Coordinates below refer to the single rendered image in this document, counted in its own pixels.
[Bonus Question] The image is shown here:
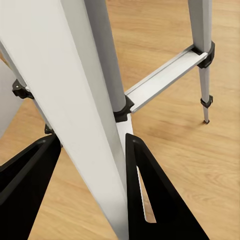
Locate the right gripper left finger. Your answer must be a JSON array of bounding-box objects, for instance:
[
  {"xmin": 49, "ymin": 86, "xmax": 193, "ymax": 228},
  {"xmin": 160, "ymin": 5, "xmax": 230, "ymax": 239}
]
[{"xmin": 0, "ymin": 133, "xmax": 62, "ymax": 240}]

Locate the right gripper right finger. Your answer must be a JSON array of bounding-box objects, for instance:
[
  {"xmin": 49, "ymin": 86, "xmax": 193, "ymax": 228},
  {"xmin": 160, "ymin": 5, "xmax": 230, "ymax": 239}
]
[{"xmin": 125, "ymin": 133, "xmax": 210, "ymax": 240}]

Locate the camera tripod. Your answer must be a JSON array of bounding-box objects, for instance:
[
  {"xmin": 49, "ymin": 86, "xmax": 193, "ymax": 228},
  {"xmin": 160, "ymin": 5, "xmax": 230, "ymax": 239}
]
[{"xmin": 0, "ymin": 0, "xmax": 215, "ymax": 240}]

